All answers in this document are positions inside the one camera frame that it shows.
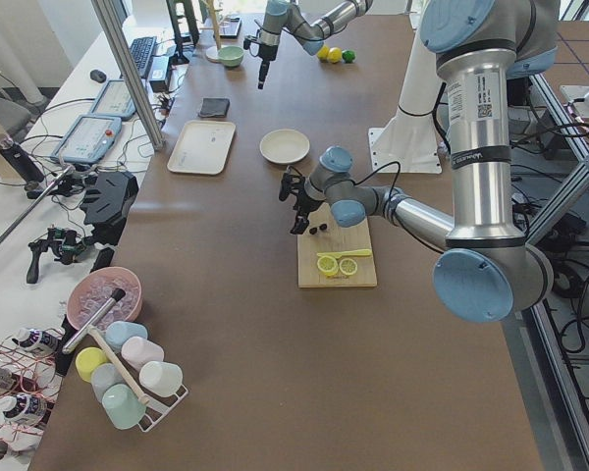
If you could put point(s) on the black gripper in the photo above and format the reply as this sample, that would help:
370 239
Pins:
265 53
304 202

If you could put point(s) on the cream round plate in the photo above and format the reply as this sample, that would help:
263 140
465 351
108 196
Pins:
285 146

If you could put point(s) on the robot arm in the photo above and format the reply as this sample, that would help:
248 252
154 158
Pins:
280 16
487 269

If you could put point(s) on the cream rabbit tray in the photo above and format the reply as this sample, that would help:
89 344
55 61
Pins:
202 148

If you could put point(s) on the bamboo cutting board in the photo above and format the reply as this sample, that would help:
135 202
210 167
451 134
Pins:
335 238

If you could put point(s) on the green bowl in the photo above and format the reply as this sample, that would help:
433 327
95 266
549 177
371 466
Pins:
230 56

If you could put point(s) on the wooden glass stand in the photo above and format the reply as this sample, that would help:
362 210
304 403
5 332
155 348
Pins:
213 52

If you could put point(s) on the yellow plastic knife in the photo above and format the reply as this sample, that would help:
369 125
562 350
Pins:
364 252

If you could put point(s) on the yellow lemon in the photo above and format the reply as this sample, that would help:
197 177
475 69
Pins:
322 54
335 55

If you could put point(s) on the lemon half inner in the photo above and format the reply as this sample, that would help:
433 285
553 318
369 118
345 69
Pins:
348 266

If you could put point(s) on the grey folded cloth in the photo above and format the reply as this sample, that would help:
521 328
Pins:
212 107

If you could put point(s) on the green lime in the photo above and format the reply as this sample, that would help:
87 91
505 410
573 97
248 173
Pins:
348 56

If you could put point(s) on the black keyboard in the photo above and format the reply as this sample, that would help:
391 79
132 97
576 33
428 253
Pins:
142 50

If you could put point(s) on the teach pendant far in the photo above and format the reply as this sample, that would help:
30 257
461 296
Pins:
114 100

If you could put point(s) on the teach pendant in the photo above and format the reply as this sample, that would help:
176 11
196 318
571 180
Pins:
88 139
114 100

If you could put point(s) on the computer mouse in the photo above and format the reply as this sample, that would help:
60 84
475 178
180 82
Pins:
97 76

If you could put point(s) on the teach pendant near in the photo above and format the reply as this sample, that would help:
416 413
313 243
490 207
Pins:
88 139

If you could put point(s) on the metal muddler black tip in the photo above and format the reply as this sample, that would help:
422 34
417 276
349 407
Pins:
70 345

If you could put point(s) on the pink cup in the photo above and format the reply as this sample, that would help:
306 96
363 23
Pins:
138 351

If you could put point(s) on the white cup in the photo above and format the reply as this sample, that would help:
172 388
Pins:
161 378

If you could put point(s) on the blue cup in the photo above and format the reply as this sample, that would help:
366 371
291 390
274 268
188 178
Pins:
119 332

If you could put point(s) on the pink ice bowl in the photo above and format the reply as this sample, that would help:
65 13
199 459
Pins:
91 293

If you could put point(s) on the white cup rack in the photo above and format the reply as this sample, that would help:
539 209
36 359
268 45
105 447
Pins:
156 410

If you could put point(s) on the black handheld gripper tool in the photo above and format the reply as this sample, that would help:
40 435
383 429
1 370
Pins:
66 245

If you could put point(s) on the grey cup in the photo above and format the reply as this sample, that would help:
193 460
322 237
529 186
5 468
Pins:
103 378

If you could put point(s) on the yellow cup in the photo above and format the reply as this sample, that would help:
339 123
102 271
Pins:
88 360

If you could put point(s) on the mint cup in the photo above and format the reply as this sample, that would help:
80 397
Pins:
122 406

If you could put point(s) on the black thermos bottle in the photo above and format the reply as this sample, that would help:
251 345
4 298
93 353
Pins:
19 160

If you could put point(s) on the aluminium frame post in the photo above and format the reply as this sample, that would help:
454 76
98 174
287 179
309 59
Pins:
112 28

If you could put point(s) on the black plastic mount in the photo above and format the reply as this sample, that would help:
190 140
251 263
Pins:
106 205

